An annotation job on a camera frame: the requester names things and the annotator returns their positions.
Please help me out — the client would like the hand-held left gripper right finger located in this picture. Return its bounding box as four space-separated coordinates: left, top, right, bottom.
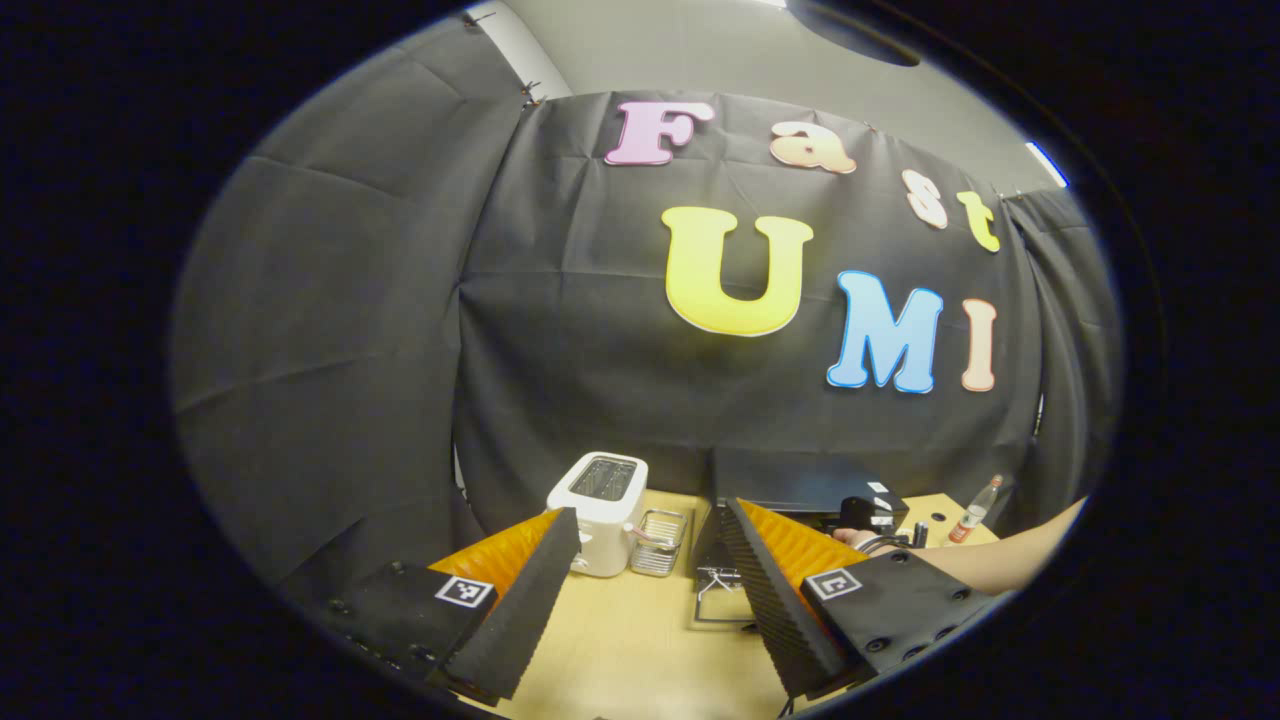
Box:
721 498 998 700

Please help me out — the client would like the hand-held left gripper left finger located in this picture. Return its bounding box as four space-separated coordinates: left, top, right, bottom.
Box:
303 506 582 701

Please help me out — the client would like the black electric oven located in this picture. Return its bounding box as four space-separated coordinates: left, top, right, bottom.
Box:
690 450 911 633

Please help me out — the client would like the clear bottle with red label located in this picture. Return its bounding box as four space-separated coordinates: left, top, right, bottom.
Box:
948 474 1004 545

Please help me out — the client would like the white toaster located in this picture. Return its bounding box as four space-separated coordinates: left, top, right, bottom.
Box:
547 452 649 579

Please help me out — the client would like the black backdrop cloth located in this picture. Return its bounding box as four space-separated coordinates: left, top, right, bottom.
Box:
170 15 1121 601

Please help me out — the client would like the small ceiling light panel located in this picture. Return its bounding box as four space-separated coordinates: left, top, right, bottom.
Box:
1024 140 1070 190

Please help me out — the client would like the metal wire basket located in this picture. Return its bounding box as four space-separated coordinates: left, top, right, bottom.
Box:
630 508 691 578

